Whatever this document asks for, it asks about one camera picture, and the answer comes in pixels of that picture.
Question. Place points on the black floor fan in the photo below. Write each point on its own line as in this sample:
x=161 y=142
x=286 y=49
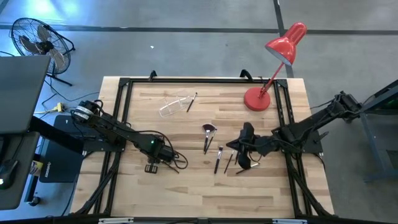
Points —
x=40 y=46

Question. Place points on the black brush long silver ferrule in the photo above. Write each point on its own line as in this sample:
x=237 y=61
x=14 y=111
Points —
x=255 y=164

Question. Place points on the dark grey desk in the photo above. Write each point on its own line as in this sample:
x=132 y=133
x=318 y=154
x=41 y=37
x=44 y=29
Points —
x=18 y=146

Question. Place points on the black computer mouse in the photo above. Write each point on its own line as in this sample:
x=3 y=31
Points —
x=7 y=172

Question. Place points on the slim brush silver ferrule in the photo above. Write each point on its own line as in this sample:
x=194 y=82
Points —
x=191 y=102

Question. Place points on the silver edge bracket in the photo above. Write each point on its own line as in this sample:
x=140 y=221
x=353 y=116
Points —
x=289 y=221
x=115 y=220

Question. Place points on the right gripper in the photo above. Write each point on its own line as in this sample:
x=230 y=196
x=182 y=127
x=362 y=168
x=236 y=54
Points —
x=263 y=147

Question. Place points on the clear acrylic organizer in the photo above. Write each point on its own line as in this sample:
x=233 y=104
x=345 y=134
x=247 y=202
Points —
x=174 y=107

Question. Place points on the medium black makeup brush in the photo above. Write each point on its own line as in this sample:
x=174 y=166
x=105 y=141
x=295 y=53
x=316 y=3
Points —
x=218 y=160

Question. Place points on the black aluminium table frame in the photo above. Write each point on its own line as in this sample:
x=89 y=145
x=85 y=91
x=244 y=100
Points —
x=202 y=80

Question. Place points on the black diagonal support beam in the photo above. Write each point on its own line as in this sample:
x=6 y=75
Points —
x=56 y=133

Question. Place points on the red desk lamp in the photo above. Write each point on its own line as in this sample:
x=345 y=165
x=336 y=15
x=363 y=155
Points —
x=257 y=99

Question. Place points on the yellow and black box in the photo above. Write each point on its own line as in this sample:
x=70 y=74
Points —
x=36 y=168

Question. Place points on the fan-shaped makeup brush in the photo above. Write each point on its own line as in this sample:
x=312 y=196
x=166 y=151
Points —
x=209 y=127

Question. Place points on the slim black makeup brush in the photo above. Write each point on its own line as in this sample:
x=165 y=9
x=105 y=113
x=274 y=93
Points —
x=211 y=139

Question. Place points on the blue-grey metal cart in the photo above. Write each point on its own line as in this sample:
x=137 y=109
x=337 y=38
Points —
x=373 y=143

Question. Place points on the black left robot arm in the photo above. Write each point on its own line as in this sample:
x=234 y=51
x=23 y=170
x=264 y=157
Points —
x=118 y=129

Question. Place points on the yellow power plug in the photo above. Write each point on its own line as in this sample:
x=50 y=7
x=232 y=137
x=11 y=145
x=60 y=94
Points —
x=58 y=107

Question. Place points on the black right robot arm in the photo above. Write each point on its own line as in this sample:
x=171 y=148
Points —
x=311 y=124

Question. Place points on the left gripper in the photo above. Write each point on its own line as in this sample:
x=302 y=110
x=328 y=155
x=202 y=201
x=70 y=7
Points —
x=165 y=154

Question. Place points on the black computer case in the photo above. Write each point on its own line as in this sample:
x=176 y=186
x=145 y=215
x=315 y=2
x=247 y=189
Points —
x=62 y=165

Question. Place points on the large grey panel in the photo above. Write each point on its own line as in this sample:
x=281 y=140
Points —
x=18 y=93

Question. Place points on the thin black makeup brush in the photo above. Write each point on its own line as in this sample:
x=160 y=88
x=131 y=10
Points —
x=229 y=162

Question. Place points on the black caster wheel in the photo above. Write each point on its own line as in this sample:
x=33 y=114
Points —
x=35 y=201

